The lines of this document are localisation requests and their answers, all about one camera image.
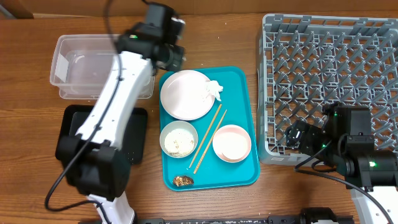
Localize black tray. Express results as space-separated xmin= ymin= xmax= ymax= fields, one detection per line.
xmin=58 ymin=105 xmax=148 ymax=165

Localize large white plate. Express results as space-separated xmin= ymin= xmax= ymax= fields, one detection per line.
xmin=160 ymin=70 xmax=215 ymax=121

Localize clear plastic bin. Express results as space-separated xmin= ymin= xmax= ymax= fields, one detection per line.
xmin=49 ymin=34 xmax=156 ymax=100

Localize pink bowl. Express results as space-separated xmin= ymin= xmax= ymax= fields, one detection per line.
xmin=212 ymin=124 xmax=252 ymax=163

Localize grey bowl with rice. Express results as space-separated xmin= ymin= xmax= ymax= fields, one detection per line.
xmin=159 ymin=121 xmax=198 ymax=159

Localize grey dishwasher rack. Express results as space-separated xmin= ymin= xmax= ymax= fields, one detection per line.
xmin=256 ymin=14 xmax=397 ymax=166

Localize black rail at table edge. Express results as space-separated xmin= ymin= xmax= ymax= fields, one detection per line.
xmin=132 ymin=207 xmax=355 ymax=224

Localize teal plastic tray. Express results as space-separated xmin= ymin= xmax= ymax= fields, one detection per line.
xmin=159 ymin=67 xmax=260 ymax=191

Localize white tissue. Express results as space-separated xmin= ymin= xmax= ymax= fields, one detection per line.
xmin=203 ymin=80 xmax=223 ymax=101

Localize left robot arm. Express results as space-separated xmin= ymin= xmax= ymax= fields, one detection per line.
xmin=44 ymin=1 xmax=185 ymax=223

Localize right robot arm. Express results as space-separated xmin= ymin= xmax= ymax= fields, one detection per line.
xmin=285 ymin=102 xmax=397 ymax=223

